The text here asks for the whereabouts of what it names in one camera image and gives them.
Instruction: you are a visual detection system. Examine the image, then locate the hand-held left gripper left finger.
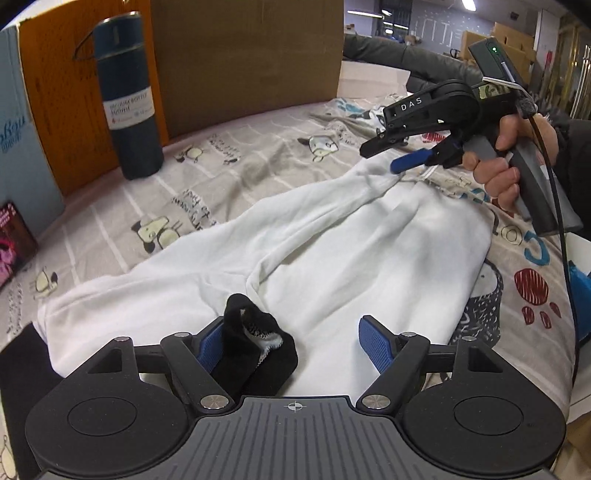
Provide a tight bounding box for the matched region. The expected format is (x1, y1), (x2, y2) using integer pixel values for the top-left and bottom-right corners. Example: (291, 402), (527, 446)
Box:
(88, 316), (234, 415)

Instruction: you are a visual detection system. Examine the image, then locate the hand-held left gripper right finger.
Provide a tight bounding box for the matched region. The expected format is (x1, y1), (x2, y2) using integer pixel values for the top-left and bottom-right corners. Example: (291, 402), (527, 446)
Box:
(356, 315), (506, 415)

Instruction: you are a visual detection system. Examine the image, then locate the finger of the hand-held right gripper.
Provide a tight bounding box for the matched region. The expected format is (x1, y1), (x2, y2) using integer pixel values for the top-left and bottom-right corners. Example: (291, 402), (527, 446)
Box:
(390, 138), (465, 175)
(360, 122), (451, 158)

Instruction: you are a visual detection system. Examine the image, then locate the black sock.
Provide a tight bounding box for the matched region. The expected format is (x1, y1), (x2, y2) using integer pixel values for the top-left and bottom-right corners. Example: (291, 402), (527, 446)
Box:
(217, 293), (298, 398)

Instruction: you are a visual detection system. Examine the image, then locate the white garment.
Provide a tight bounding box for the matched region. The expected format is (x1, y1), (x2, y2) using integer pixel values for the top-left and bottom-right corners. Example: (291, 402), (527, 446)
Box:
(37, 154), (492, 384)

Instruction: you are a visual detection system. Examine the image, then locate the person's right forearm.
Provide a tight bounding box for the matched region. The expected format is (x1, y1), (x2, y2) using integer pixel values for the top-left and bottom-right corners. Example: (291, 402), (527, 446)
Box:
(538, 106), (591, 232)

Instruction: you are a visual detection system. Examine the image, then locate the person's right hand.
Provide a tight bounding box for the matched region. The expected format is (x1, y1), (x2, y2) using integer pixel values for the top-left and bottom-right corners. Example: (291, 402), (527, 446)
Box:
(462, 113), (561, 213)

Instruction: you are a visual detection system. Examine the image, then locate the white flat box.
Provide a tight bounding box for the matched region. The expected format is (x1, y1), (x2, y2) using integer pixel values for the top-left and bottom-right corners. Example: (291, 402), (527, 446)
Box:
(339, 62), (411, 99)

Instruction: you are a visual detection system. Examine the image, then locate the dark grey jacket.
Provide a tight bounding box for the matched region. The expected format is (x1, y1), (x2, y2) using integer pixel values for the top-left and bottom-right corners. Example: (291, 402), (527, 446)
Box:
(344, 34), (483, 100)

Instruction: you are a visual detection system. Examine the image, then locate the stack of cardboard boxes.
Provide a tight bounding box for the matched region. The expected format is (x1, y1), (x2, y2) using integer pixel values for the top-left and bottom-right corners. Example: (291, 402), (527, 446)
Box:
(455, 23), (539, 84)

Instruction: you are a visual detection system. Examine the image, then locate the printed grey bedsheet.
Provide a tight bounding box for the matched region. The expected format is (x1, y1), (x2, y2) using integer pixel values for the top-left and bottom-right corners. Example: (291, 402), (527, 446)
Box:
(0, 95), (578, 480)

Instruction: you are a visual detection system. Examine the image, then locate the brown cardboard box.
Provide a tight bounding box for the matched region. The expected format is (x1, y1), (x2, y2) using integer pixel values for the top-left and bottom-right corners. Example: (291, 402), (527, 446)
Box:
(150, 0), (345, 139)
(18, 0), (169, 197)

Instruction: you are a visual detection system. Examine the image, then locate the dark cloth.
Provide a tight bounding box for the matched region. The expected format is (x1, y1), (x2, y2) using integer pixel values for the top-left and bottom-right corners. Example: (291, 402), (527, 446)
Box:
(0, 322), (63, 476)

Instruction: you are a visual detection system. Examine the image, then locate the blue object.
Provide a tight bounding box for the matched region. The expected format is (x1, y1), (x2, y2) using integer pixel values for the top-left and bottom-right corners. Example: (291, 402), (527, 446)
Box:
(568, 261), (591, 315)

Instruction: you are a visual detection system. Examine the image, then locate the dark blue thermos bottle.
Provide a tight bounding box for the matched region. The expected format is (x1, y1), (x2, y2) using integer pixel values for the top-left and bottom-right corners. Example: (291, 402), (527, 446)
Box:
(71, 11), (164, 181)

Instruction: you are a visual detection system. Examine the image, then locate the dark pink printed box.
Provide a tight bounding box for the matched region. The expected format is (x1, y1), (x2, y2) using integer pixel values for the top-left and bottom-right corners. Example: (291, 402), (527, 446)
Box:
(0, 200), (39, 291)

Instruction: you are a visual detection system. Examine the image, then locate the light blue cardboard box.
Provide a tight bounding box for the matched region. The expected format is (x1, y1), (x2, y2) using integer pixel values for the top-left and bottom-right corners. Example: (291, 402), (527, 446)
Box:
(0, 23), (65, 232)

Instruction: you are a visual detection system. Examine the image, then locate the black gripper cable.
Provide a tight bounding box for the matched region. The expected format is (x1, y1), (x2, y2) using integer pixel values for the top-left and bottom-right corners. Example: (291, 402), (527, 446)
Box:
(531, 113), (583, 393)

